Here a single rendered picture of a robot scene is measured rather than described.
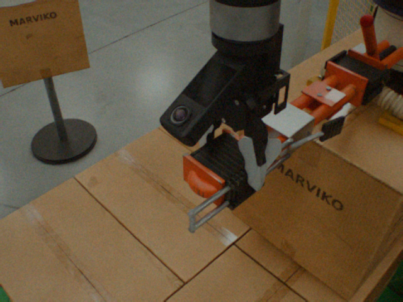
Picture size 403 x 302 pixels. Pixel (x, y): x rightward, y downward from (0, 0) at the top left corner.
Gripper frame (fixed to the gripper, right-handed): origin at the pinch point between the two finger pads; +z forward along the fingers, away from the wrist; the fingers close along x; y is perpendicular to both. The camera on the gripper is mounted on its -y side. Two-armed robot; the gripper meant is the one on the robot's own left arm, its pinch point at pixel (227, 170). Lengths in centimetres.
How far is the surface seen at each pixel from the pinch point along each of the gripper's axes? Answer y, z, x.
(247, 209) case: 28, 46, 17
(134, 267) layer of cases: 0, 66, 35
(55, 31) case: 36, 36, 134
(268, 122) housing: 10.8, -1.3, 1.6
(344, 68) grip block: 31.4, -2.4, 1.0
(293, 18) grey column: 164, 62, 100
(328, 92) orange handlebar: 24.9, -1.0, -0.1
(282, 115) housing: 13.7, -1.3, 1.3
